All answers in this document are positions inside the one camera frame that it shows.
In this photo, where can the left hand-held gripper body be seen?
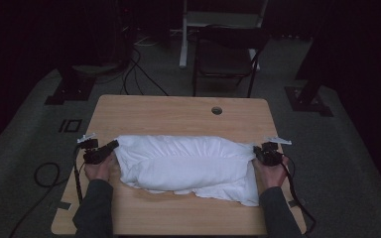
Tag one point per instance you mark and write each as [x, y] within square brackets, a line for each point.
[91, 153]

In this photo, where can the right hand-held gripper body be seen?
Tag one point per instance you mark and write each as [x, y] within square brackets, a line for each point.
[271, 155]

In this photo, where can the white skirt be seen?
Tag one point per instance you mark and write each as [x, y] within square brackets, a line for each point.
[185, 165]

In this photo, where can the person's left hand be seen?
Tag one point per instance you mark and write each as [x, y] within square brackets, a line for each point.
[97, 172]

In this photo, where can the person's right hand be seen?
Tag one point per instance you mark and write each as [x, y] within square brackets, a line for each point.
[273, 177]

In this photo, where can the grey tape piece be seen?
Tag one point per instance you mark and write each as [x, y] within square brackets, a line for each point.
[63, 205]
[291, 203]

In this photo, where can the grey round table grommet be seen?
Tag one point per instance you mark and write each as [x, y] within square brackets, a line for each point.
[216, 110]

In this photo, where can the black stand base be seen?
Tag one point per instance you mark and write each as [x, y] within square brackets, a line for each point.
[306, 102]
[69, 92]

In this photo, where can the black folding chair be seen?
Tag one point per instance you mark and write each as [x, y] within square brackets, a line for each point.
[225, 58]

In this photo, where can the dark equipment rack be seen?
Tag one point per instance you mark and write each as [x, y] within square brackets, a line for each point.
[125, 33]

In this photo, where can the dark curtain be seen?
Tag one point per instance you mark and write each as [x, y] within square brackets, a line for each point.
[29, 49]
[360, 49]

